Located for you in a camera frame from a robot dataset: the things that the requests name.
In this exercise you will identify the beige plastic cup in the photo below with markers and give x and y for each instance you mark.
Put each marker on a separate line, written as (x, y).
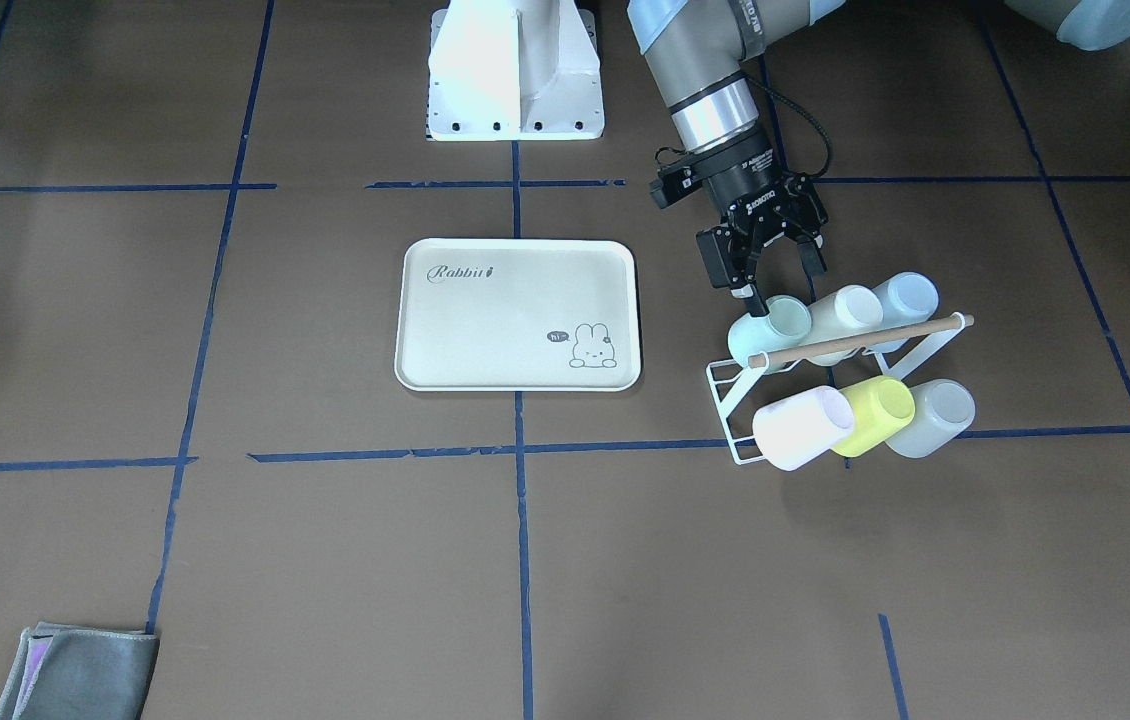
(854, 309)

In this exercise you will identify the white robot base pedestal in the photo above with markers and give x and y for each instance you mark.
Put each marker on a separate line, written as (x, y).
(514, 71)

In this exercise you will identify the white wire cup rack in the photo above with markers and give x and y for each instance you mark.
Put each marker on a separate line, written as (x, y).
(899, 353)

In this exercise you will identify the cream rabbit tray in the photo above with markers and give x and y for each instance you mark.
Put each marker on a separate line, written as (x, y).
(502, 314)

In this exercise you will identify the yellow plastic cup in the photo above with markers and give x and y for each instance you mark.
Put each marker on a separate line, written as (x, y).
(881, 407)

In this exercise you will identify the grey plastic cup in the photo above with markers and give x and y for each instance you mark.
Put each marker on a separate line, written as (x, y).
(942, 409)

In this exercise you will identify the pink plastic cup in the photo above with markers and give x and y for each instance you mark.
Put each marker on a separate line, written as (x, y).
(795, 430)

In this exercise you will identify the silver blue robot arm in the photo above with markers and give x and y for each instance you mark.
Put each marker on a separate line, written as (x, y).
(696, 51)

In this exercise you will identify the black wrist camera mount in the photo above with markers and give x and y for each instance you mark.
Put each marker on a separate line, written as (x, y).
(677, 176)

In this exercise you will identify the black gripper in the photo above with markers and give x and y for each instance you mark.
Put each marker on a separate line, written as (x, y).
(747, 187)

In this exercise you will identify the green plastic cup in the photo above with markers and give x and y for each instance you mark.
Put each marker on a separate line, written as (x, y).
(787, 325)

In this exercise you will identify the grey folded cloth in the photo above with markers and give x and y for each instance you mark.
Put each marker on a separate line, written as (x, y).
(64, 671)

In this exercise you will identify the light blue plastic cup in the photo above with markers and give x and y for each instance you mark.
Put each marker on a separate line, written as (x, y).
(907, 298)

